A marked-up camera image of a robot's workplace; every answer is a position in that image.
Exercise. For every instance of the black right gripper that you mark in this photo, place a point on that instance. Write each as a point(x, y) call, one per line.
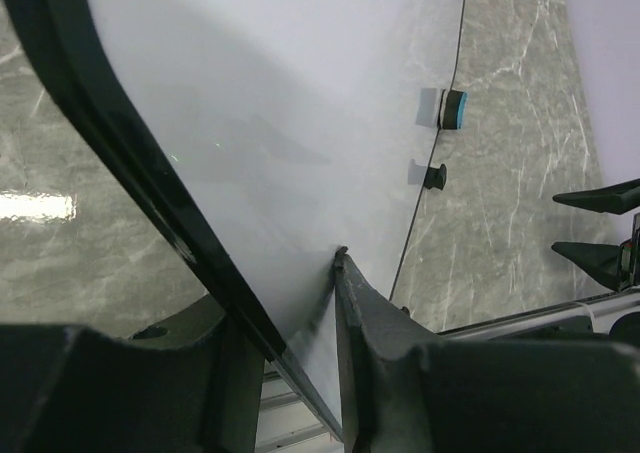
point(614, 267)

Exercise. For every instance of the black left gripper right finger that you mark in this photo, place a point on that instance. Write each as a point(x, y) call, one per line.
point(406, 389)

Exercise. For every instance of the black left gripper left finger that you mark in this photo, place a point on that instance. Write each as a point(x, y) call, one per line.
point(189, 383)

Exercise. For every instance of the blue bone-shaped eraser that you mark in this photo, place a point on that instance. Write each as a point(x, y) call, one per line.
point(452, 108)

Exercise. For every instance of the white board black frame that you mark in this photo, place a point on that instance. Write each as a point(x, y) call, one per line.
point(260, 136)

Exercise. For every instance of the black whiteboard foot right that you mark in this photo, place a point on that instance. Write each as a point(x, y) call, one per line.
point(435, 178)

